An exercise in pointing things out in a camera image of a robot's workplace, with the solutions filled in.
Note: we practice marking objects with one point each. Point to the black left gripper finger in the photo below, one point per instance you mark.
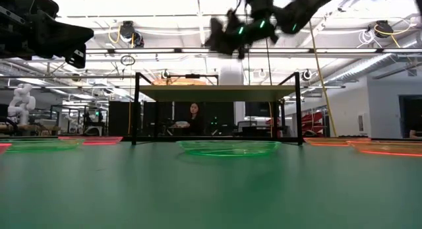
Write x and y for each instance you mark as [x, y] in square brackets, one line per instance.
[66, 37]

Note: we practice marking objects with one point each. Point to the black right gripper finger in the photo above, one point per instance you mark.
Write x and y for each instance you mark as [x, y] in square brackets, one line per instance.
[215, 34]

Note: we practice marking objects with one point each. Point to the pink transparent plastic plate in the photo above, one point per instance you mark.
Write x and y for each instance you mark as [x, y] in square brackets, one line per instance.
[99, 140]
[3, 148]

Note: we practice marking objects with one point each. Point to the green transparent plastic plate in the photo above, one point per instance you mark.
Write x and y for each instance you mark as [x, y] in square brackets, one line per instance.
[43, 146]
[230, 150]

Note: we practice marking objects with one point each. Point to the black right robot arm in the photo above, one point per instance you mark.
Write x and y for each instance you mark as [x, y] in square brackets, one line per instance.
[303, 9]

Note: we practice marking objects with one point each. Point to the white humanoid robot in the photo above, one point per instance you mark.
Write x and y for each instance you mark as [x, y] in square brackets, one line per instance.
[21, 103]

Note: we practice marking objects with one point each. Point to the black monitor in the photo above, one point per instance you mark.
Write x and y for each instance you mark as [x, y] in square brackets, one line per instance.
[258, 109]

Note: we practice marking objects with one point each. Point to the person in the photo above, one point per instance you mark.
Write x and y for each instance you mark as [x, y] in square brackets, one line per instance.
[416, 134]
[195, 118]

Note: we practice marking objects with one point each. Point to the white object held by person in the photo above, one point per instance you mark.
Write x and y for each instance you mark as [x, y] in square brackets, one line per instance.
[182, 124]

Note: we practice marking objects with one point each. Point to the red rack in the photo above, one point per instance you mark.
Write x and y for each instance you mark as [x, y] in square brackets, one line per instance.
[313, 123]

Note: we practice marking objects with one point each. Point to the green table mat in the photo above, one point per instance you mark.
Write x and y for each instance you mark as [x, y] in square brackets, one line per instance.
[211, 196]

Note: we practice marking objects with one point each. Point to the wooden shelf with black frame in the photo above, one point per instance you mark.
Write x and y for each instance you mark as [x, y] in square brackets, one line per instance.
[214, 93]

